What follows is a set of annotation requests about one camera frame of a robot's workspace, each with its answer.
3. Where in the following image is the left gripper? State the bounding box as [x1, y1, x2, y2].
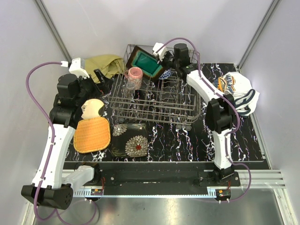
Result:
[75, 69, 114, 105]

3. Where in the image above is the red patterned bowl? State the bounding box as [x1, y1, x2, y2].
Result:
[159, 69, 176, 80]

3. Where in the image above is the teal square ceramic dish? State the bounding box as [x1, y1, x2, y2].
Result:
[126, 46, 165, 82]

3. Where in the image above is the clear drinking glass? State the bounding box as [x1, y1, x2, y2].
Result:
[124, 81, 135, 98]

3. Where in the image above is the pink skull pattern mug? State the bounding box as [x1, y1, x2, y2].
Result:
[124, 67, 143, 90]

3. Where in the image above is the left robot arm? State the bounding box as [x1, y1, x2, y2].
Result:
[21, 68, 101, 210]

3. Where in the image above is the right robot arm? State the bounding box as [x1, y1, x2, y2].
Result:
[153, 43, 239, 186]

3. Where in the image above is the olive green cloth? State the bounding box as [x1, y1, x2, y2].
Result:
[85, 54, 126, 83]

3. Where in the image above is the cream round floral plate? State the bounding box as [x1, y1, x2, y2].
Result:
[81, 98, 105, 120]

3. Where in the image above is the woven bamboo basket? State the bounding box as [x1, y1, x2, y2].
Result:
[73, 117, 111, 154]

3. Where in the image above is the black floral square plate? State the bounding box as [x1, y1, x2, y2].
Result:
[111, 123, 148, 158]

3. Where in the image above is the white printed t-shirt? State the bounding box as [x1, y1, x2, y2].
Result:
[212, 72, 260, 117]

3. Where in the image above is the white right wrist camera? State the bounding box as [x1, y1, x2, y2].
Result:
[152, 43, 167, 61]

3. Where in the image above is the grey wire dish rack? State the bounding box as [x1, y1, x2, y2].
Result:
[109, 45, 201, 126]

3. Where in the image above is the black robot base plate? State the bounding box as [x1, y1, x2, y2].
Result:
[74, 161, 241, 195]

